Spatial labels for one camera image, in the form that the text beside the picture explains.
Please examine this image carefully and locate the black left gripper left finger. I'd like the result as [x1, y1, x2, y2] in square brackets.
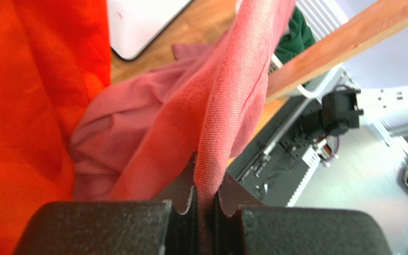
[14, 154, 197, 254]

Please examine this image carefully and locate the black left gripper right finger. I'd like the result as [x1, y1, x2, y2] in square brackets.
[214, 174, 391, 254]

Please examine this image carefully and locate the dusty pink t-shirt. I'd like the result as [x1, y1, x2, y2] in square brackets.
[69, 1, 295, 243]

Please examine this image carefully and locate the green t-shirt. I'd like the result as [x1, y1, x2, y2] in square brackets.
[274, 7, 316, 64]

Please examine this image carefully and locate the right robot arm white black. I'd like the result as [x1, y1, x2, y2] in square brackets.
[299, 86, 408, 139]

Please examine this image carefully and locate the orange t-shirt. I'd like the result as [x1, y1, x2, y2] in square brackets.
[0, 1, 111, 254]

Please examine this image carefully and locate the white plastic basket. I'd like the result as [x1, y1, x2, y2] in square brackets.
[267, 1, 349, 101]

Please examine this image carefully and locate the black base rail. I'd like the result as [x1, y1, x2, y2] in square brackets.
[227, 96, 321, 207]

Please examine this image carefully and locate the white whiteboard black frame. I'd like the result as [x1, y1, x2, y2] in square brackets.
[107, 0, 192, 61]

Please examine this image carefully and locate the wooden clothes rack frame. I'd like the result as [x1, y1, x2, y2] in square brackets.
[265, 0, 408, 104]

